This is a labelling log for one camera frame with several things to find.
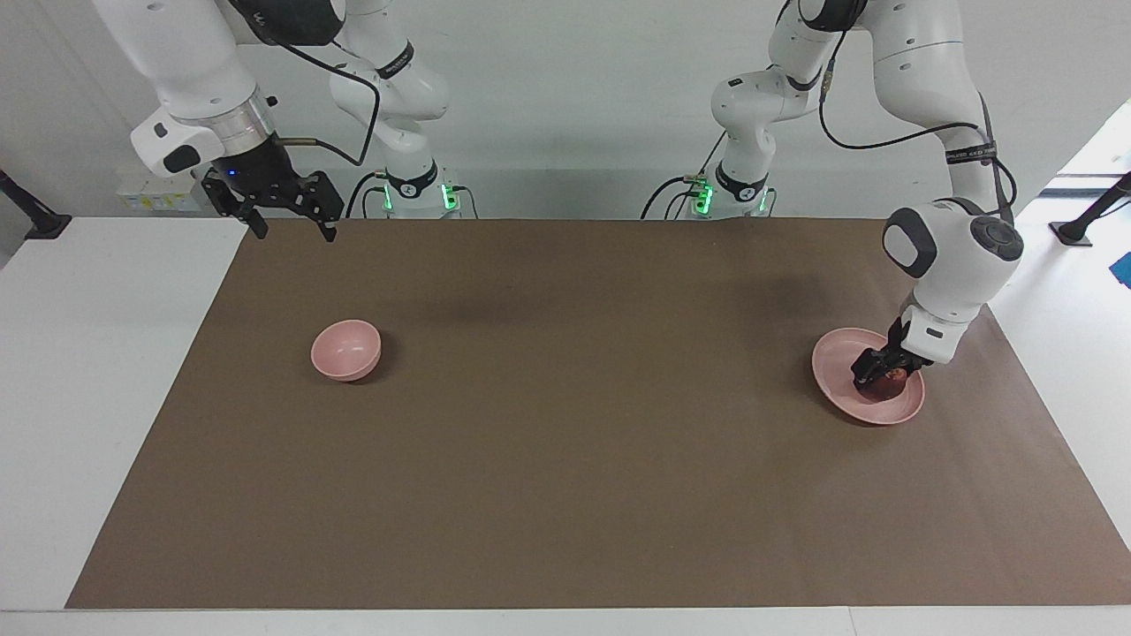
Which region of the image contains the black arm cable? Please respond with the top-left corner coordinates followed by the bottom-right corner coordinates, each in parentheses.
top-left (232, 0), bottom-right (383, 167)
top-left (817, 53), bottom-right (1019, 226)

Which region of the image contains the white power strip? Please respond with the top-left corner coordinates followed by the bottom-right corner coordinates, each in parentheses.
top-left (117, 172), bottom-right (217, 213)

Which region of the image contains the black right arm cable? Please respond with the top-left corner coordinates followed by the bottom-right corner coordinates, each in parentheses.
top-left (232, 0), bottom-right (383, 167)

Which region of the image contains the pink plate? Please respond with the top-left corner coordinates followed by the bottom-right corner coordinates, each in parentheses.
top-left (811, 328), bottom-right (926, 426)

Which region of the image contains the dark red apple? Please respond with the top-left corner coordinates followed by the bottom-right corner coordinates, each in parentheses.
top-left (855, 367), bottom-right (909, 404)

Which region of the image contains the brown table mat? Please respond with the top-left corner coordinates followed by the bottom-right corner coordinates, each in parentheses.
top-left (65, 218), bottom-right (1131, 610)

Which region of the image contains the black stand with foot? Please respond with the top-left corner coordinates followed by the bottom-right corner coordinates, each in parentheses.
top-left (0, 168), bottom-right (72, 241)
top-left (1049, 170), bottom-right (1131, 247)

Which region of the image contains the pink bowl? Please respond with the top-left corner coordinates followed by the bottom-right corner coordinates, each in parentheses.
top-left (310, 320), bottom-right (383, 382)

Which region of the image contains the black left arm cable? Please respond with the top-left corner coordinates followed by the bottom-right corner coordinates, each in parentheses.
top-left (817, 53), bottom-right (1019, 226)

